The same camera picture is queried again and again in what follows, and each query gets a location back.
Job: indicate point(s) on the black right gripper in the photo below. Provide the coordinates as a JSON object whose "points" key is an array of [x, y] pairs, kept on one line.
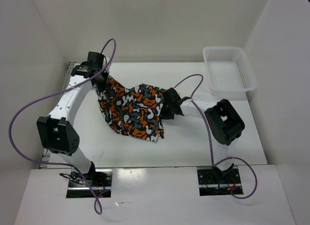
{"points": [[163, 114]]}

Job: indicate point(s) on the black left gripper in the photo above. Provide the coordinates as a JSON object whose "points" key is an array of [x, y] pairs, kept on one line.
{"points": [[102, 87]]}

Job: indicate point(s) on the orange grey camouflage shorts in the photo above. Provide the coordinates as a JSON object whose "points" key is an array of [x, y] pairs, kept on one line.
{"points": [[133, 112]]}

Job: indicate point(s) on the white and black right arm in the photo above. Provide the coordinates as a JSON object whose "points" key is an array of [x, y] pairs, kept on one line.
{"points": [[223, 123]]}

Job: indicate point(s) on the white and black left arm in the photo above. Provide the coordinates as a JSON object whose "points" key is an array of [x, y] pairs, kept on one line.
{"points": [[56, 130]]}

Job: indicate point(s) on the white perforated plastic basket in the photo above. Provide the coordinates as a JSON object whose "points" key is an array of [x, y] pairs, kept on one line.
{"points": [[228, 70]]}

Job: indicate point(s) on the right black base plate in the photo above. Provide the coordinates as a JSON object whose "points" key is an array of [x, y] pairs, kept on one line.
{"points": [[212, 182]]}

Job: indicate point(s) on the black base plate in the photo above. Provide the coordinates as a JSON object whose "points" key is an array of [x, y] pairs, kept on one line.
{"points": [[101, 186], [212, 182]]}

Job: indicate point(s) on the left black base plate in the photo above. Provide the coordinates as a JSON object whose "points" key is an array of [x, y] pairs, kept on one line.
{"points": [[101, 186]]}

